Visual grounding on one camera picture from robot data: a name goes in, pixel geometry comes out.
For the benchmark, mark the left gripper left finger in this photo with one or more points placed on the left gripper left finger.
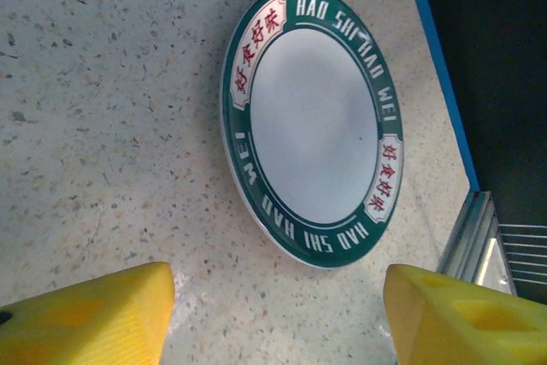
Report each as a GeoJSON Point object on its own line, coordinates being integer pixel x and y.
{"type": "Point", "coordinates": [85, 322]}

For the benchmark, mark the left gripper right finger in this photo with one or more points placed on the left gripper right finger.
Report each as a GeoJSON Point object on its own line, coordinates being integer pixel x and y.
{"type": "Point", "coordinates": [448, 331]}

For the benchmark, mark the green rimmed white plate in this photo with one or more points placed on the green rimmed white plate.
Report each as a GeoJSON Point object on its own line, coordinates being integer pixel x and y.
{"type": "Point", "coordinates": [312, 125]}

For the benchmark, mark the aluminium frame rail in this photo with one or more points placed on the aluminium frame rail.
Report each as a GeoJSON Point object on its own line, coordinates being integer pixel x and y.
{"type": "Point", "coordinates": [470, 232]}

